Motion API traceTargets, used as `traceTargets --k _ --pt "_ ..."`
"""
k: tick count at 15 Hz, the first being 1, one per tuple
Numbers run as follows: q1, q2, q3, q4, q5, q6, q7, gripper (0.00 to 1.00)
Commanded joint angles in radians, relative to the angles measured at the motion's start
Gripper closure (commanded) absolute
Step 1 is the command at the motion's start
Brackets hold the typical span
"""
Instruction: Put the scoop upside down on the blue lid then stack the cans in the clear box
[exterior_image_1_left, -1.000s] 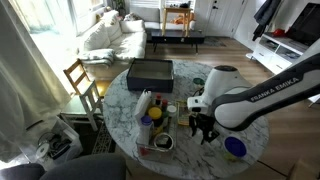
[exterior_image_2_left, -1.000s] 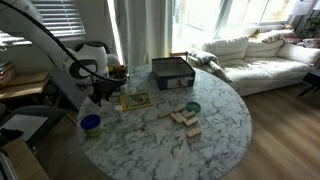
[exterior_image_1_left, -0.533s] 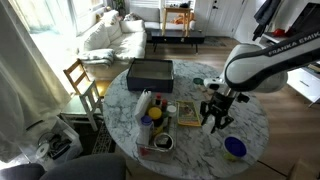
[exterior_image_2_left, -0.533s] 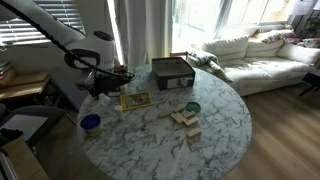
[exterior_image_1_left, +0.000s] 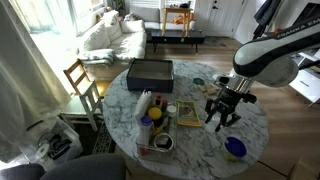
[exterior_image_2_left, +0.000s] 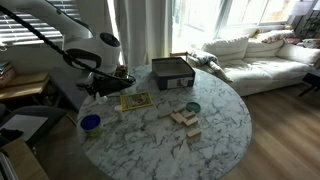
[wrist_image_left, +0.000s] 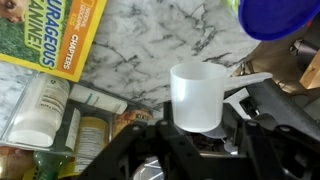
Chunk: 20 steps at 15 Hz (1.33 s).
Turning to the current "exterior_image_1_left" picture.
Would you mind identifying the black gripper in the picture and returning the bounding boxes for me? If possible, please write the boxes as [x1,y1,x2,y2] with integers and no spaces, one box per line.
[204,87,258,133]

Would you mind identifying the green can with blue lid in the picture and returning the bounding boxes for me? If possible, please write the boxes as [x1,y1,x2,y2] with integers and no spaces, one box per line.
[222,135,248,163]

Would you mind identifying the green round lid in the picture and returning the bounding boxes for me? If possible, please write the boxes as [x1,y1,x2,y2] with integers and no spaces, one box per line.
[192,77,206,86]

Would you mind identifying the white lid jar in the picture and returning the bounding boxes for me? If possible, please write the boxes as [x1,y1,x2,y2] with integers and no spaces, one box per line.
[166,105,178,118]

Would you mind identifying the yellow lid jar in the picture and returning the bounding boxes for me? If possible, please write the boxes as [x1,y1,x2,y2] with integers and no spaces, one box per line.
[147,106,164,129]

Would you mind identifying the clear plastic box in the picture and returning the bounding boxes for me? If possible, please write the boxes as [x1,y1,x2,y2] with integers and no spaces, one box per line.
[134,89,179,164]

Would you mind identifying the dark blue open box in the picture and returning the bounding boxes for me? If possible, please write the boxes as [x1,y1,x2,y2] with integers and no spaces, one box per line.
[125,58,175,94]

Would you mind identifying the light brown cardboard box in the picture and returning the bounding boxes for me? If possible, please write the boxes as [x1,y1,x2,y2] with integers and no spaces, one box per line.
[288,156,320,180]

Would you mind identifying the small white can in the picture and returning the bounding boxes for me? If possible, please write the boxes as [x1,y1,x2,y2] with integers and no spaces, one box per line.
[205,114,222,133]

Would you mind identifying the yellow dog book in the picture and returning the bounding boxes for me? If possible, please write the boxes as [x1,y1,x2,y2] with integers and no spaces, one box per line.
[175,99,203,128]

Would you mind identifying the red cap bottle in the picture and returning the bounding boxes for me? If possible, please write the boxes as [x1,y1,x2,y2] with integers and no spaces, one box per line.
[161,99,169,114]
[155,93,163,108]

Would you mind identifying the white cup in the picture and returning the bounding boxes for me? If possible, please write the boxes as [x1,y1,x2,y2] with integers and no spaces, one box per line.
[153,132,175,151]

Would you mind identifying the small dark door rug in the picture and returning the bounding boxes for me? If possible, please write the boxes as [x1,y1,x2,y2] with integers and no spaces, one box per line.
[203,37,228,48]

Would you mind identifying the white bottle blue cap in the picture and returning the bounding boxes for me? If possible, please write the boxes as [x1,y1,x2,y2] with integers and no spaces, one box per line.
[137,115,154,148]

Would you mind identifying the tall white bottle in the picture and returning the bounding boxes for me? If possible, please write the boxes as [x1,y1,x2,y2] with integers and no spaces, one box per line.
[134,89,153,126]

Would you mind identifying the black coffee table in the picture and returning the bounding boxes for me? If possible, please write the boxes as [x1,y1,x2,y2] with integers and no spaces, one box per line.
[150,29,206,54]

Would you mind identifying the white TV stand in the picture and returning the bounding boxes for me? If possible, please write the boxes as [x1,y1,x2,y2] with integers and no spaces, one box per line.
[289,49,320,108]

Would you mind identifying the white door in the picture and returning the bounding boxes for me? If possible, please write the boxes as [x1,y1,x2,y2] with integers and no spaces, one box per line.
[203,0,248,38]

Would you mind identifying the small red item on stand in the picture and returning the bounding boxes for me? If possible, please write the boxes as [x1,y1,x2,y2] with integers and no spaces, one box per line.
[272,28,286,37]

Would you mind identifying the orange plush toy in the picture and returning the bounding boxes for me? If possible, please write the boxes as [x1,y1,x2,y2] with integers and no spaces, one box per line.
[173,13,194,26]

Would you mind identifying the dark hanging jacket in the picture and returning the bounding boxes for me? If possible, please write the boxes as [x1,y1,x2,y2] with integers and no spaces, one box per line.
[252,0,282,40]

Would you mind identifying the tall wooden table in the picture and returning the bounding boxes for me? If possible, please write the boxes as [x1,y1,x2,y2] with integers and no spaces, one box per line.
[161,7,193,38]

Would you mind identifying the white sofa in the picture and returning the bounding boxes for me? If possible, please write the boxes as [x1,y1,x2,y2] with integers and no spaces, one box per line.
[77,9,148,69]

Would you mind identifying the striped floor rug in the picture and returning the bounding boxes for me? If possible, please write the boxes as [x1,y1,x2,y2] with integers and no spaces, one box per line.
[91,121,117,155]

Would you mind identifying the grey loveseat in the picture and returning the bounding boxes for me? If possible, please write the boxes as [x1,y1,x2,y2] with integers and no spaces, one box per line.
[128,6,162,32]

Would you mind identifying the black flat television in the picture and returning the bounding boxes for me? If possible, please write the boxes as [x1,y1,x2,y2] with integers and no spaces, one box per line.
[293,2,320,26]

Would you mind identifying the grey white blanket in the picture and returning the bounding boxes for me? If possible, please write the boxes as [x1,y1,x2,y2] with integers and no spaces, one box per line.
[77,48,117,67]

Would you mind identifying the white wooden chair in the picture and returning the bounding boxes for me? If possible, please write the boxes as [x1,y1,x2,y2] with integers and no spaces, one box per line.
[59,81,104,133]

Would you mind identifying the grey upholstered chair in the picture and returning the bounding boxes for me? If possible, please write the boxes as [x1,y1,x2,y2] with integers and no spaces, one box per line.
[0,153,128,180]

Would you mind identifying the green house plant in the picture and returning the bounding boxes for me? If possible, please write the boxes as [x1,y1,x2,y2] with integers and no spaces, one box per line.
[111,0,127,14]

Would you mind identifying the white storage bin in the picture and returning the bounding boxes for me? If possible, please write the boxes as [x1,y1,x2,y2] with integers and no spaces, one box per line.
[34,118,84,169]

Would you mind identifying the brown wooden chair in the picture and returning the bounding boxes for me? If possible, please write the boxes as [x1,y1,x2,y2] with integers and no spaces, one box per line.
[63,59,101,98]

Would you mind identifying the silver disc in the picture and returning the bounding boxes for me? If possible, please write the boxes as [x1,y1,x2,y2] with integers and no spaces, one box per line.
[35,143,51,160]

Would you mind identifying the large bright window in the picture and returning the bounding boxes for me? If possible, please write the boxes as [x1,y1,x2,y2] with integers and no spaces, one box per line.
[9,0,108,38]

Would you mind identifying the pale sheer curtain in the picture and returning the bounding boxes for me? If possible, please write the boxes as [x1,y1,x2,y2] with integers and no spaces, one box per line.
[0,0,73,164]

